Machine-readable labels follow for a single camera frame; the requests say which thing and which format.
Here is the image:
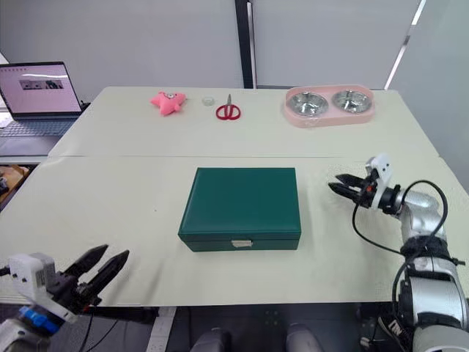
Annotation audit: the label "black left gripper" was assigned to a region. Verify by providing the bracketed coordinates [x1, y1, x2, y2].
[45, 244, 130, 316]

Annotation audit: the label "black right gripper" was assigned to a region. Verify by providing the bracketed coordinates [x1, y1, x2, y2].
[328, 171, 377, 209]

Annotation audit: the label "green jewelry box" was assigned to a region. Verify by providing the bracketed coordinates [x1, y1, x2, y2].
[177, 167, 302, 253]

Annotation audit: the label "brown cardboard box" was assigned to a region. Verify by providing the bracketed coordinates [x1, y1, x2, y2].
[0, 164, 31, 212]

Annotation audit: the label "pink double pet bowl stand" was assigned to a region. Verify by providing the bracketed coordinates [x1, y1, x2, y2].
[281, 87, 376, 130]

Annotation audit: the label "round steel pet bowl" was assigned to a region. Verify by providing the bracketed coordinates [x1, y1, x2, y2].
[287, 91, 328, 117]
[331, 89, 371, 113]

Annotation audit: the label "white power strip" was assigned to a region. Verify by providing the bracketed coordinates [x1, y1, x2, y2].
[149, 307, 177, 352]

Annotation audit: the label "grey rounded knee shape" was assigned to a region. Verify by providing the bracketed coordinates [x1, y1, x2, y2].
[285, 322, 324, 352]
[189, 327, 232, 352]

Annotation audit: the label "black and white sneaker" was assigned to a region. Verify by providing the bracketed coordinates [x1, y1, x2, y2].
[377, 315, 408, 350]

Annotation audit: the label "pink star plush toy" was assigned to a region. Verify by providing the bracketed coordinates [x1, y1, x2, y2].
[149, 92, 188, 117]

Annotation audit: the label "grey open laptop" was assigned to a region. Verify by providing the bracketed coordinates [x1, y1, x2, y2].
[0, 61, 86, 139]

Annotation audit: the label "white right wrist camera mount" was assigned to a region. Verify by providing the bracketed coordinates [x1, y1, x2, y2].
[364, 153, 394, 210]

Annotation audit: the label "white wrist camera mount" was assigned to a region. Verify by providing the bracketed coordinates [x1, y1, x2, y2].
[7, 252, 78, 324]
[364, 153, 394, 210]

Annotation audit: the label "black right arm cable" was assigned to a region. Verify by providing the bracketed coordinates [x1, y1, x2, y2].
[352, 179, 448, 257]

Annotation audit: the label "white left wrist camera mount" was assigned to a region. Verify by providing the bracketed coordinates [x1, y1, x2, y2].
[7, 252, 78, 324]

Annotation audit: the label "red handled scissors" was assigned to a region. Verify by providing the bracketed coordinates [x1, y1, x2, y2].
[215, 93, 243, 121]

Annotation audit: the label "black partition post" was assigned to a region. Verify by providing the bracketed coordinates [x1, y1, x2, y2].
[234, 0, 258, 89]

